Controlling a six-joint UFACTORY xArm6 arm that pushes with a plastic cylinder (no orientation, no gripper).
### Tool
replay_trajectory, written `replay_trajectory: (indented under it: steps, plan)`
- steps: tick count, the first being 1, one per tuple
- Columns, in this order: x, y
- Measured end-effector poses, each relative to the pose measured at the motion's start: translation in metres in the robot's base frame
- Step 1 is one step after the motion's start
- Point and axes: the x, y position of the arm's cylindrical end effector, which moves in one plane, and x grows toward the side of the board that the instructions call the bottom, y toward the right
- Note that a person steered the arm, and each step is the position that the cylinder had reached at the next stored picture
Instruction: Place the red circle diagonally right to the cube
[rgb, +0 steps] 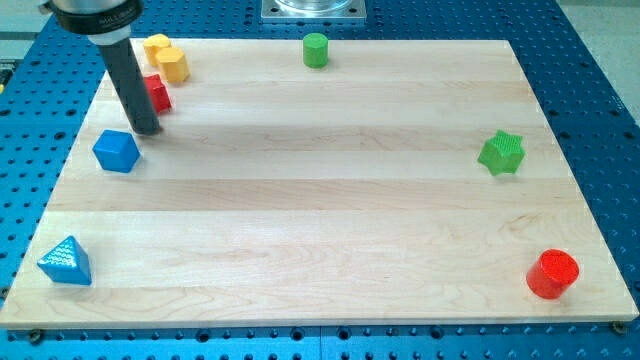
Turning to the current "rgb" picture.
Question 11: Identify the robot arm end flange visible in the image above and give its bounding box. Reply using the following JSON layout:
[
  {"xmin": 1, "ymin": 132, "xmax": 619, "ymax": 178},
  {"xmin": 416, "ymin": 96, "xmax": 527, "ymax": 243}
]
[{"xmin": 38, "ymin": 0, "xmax": 144, "ymax": 46}]

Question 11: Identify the blue cube block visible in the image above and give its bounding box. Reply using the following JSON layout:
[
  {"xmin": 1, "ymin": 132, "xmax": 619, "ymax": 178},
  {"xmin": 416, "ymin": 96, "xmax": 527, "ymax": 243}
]
[{"xmin": 92, "ymin": 130, "xmax": 140, "ymax": 173}]

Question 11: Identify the light wooden board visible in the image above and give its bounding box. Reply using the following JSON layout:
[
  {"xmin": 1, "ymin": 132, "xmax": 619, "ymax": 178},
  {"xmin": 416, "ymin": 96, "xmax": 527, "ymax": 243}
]
[{"xmin": 1, "ymin": 39, "xmax": 638, "ymax": 329}]

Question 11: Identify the green cylinder block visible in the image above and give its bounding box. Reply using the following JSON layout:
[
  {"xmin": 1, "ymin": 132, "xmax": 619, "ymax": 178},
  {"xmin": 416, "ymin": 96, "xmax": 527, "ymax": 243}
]
[{"xmin": 302, "ymin": 33, "xmax": 329, "ymax": 68}]

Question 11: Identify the red star block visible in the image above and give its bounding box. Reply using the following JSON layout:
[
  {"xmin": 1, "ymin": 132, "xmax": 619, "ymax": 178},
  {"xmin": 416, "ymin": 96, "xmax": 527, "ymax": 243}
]
[{"xmin": 143, "ymin": 74, "xmax": 172, "ymax": 113}]

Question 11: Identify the green star block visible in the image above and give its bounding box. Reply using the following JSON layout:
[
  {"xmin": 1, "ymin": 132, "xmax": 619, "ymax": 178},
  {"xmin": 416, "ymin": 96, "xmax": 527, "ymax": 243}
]
[{"xmin": 477, "ymin": 129, "xmax": 526, "ymax": 176}]

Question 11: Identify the yellow hexagon block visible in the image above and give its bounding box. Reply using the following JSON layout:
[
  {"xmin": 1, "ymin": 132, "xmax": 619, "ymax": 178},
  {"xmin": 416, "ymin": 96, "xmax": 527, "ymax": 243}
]
[{"xmin": 155, "ymin": 47, "xmax": 190, "ymax": 83}]

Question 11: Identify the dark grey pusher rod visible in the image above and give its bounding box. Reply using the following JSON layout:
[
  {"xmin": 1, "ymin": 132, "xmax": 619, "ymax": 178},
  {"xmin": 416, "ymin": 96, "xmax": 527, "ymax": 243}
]
[{"xmin": 98, "ymin": 38, "xmax": 160, "ymax": 135}]

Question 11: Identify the yellow block rear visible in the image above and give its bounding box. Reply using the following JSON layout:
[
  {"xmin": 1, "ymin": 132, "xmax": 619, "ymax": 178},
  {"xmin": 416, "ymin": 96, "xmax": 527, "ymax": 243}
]
[{"xmin": 143, "ymin": 33, "xmax": 172, "ymax": 67}]

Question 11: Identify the red cylinder block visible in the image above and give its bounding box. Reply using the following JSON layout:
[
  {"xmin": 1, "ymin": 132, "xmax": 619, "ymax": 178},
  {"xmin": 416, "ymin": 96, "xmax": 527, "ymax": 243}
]
[{"xmin": 526, "ymin": 249, "xmax": 580, "ymax": 300}]

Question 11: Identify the blue triangle block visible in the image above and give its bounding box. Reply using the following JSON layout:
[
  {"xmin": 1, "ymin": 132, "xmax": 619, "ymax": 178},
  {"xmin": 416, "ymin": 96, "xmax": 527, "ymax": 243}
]
[{"xmin": 37, "ymin": 236, "xmax": 92, "ymax": 286}]

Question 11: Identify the left board clamp screw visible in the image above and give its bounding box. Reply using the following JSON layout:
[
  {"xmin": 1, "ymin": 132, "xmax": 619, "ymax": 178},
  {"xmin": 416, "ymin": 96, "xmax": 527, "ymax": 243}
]
[{"xmin": 26, "ymin": 329, "xmax": 44, "ymax": 346}]

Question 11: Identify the board clamp screw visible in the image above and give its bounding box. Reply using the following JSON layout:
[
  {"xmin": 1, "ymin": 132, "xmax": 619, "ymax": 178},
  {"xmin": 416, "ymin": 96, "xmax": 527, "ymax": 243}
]
[
  {"xmin": 26, "ymin": 329, "xmax": 44, "ymax": 346},
  {"xmin": 609, "ymin": 321, "xmax": 628, "ymax": 336}
]

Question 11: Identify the right board clamp screw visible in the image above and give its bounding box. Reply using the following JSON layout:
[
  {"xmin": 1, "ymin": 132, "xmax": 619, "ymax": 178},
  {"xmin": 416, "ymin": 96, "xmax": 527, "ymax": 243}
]
[{"xmin": 609, "ymin": 321, "xmax": 628, "ymax": 336}]

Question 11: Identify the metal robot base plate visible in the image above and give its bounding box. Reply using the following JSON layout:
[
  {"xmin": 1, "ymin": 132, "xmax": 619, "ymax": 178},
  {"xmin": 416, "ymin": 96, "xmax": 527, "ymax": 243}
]
[{"xmin": 260, "ymin": 0, "xmax": 367, "ymax": 22}]

